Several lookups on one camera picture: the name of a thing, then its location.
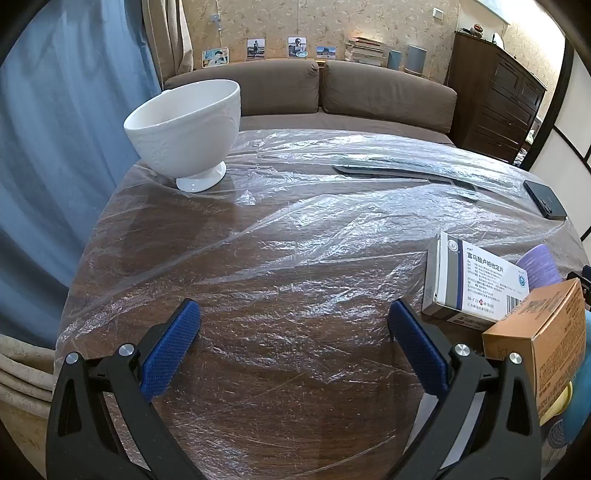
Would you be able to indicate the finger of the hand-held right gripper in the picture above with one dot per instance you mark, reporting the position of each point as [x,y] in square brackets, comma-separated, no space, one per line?
[585,281]

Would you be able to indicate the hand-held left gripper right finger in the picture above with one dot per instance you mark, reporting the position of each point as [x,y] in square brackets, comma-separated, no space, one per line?
[420,346]

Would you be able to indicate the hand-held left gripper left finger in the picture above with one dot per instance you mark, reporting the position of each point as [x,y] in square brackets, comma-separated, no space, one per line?
[171,350]

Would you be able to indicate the purple hair roller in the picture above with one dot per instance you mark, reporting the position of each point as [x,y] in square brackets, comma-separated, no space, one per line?
[540,267]

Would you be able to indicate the brown cardboard box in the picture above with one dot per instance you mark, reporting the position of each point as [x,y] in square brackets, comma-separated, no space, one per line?
[549,337]

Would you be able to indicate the white medicine box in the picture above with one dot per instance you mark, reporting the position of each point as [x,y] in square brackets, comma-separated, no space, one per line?
[480,281]

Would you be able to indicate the dark smartphone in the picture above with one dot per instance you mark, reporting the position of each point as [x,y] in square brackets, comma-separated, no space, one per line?
[545,199]

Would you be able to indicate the clear plastic table cover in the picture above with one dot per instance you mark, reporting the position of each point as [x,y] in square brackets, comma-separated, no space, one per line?
[277,258]

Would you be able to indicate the beige curtain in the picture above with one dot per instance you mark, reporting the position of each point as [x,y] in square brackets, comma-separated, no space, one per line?
[23,369]
[168,37]

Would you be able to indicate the white sliding door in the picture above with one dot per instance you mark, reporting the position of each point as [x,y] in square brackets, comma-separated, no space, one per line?
[572,115]

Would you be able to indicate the dark wooden dresser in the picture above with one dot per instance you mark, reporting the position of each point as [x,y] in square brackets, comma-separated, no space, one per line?
[498,97]

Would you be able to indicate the blue curtain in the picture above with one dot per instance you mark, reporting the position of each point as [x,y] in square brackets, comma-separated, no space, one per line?
[69,161]

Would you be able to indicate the white footed bowl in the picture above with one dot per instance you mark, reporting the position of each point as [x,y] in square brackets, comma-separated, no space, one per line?
[184,134]

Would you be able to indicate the round white dish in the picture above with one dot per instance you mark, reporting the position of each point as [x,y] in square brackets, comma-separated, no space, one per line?
[498,39]

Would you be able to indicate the brown sofa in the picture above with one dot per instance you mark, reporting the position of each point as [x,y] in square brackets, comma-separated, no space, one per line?
[369,92]

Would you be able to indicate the small ornament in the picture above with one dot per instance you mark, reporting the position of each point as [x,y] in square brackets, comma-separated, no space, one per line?
[474,30]

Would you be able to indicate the large grey speaker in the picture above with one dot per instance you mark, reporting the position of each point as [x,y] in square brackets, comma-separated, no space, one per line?
[416,59]

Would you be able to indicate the small grey speaker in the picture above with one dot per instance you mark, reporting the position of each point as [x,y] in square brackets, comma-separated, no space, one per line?
[394,60]

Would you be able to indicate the standing photo print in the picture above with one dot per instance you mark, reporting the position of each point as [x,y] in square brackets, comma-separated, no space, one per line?
[256,49]
[327,51]
[215,57]
[297,46]

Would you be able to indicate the stack of books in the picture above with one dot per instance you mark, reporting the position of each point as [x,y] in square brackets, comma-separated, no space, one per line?
[367,50]

